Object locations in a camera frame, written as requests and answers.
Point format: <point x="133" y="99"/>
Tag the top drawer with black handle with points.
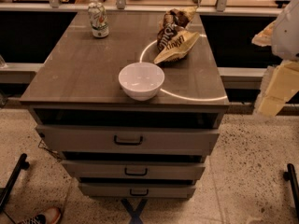
<point x="130" y="140"/>

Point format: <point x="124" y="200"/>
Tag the black left base leg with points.
<point x="22" y="164"/>

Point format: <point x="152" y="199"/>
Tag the orange sneaker shoe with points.
<point x="50" y="216"/>

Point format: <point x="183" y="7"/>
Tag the middle drawer with black handle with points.
<point x="134" y="169"/>

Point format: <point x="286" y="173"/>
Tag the grey drawer cabinet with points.
<point x="78" y="86"/>

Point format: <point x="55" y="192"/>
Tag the black right base leg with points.
<point x="290" y="175"/>

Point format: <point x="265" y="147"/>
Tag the bottom drawer with black handle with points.
<point x="137" y="190"/>

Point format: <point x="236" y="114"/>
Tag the drawer with black handle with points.
<point x="134" y="169"/>
<point x="130" y="140"/>
<point x="137" y="190"/>

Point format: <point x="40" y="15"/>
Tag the white bowl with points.
<point x="141" y="81"/>

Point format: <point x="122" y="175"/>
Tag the green white soda can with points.
<point x="98" y="19"/>

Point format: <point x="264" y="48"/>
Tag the black base leg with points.
<point x="22" y="164"/>
<point x="290" y="175"/>

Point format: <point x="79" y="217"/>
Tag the brown chip bag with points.
<point x="174" y="41"/>

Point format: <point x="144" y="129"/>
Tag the blue tape cross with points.
<point x="134" y="213"/>

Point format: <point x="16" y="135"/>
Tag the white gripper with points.
<point x="287" y="36"/>

